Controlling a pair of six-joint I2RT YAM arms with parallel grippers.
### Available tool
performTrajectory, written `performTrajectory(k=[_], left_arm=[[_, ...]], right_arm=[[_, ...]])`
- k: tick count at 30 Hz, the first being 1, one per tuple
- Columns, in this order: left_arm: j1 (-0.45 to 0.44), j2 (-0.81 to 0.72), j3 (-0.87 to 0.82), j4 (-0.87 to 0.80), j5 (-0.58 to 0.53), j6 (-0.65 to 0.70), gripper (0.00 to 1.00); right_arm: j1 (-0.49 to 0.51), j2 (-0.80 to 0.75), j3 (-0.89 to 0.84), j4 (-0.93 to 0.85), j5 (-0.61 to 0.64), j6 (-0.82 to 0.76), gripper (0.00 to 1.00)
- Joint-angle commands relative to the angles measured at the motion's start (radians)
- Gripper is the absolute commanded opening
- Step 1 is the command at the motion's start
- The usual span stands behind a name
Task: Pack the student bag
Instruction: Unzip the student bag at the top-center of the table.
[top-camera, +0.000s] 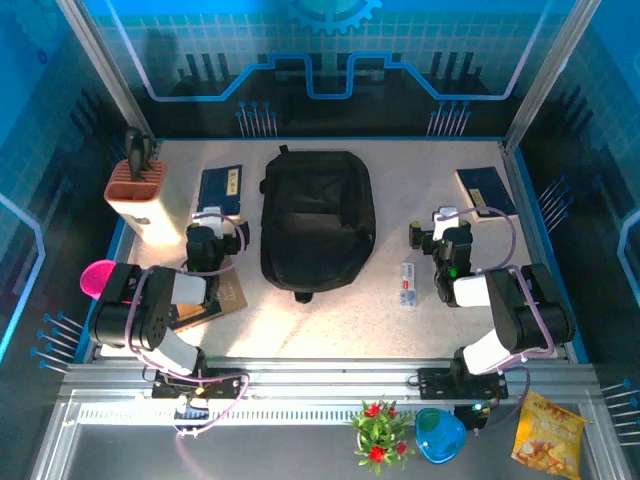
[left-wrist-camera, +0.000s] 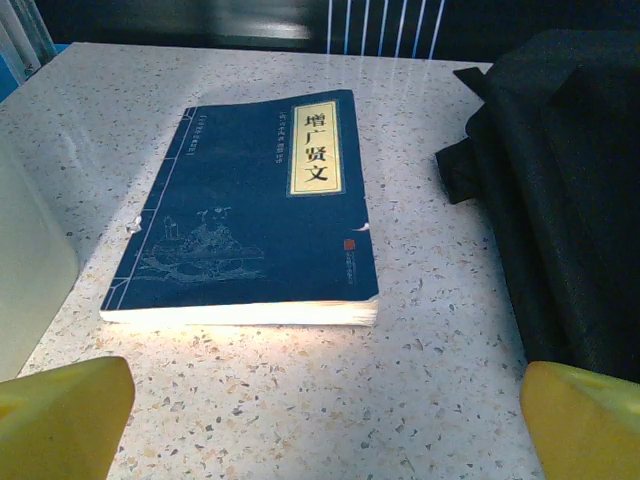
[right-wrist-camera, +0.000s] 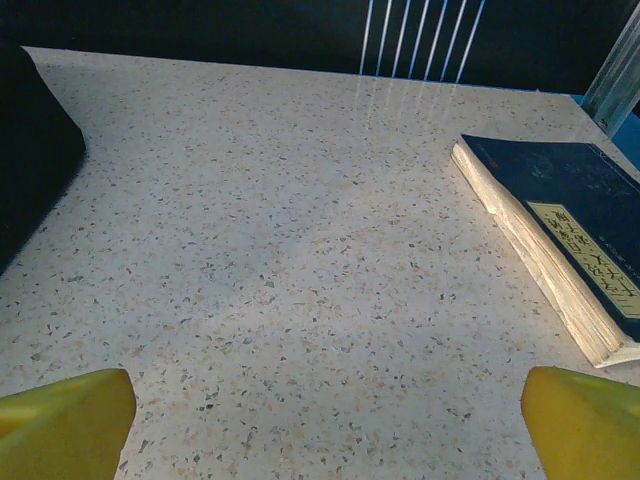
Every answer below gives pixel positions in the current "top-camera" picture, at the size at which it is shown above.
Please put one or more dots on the white blue stationery pack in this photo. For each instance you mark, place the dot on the white blue stationery pack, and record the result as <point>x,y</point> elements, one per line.
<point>409,285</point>

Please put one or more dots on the brown kraft notebook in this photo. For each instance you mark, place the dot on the brown kraft notebook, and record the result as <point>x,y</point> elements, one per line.
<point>232,297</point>

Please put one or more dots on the blue book with yellow label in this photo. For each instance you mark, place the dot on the blue book with yellow label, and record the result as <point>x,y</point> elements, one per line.
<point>215,185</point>
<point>487,187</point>

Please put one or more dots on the black backpack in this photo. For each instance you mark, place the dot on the black backpack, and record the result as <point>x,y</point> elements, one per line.
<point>315,225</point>

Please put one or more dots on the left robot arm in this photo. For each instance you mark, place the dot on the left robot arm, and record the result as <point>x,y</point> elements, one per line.
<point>145,310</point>

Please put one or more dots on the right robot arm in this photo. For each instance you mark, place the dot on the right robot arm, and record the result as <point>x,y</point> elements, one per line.
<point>525,310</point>

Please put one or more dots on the yellow chips bag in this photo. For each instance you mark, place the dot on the yellow chips bag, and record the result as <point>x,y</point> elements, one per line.
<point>547,435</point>

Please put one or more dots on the beige holder with terracotta top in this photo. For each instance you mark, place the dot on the beige holder with terracotta top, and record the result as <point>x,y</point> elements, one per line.
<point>150,215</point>

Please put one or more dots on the pink plastic cup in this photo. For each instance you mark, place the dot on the pink plastic cup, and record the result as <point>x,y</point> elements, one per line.
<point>95,280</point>

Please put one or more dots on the black control box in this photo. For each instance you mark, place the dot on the black control box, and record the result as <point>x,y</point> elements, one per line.
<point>472,417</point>

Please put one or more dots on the blue plastic bowl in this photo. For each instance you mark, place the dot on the blue plastic bowl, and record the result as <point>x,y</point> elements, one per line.
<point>442,440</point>

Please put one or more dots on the potted plant with red flowers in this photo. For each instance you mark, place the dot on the potted plant with red flowers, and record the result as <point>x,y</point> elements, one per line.
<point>380,435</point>

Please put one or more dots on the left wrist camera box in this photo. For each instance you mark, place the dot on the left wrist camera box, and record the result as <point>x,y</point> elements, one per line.
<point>207,222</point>

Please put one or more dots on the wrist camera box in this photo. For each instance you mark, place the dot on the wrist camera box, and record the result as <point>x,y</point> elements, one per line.
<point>207,222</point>
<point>442,222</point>

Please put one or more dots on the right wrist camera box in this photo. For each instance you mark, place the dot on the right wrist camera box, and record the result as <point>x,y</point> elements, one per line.
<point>442,222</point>

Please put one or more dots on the aluminium side rail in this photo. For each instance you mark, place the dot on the aluminium side rail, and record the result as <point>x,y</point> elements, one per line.
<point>522,200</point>

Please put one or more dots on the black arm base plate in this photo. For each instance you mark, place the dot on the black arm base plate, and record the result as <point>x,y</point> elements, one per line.
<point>225,382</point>
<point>432,382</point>

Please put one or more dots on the aluminium frame rail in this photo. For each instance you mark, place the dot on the aluminium frame rail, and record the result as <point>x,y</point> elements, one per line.
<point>325,380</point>

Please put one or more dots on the aluminium frame post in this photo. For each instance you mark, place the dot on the aluminium frame post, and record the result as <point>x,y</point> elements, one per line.
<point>550,70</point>
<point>107,70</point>

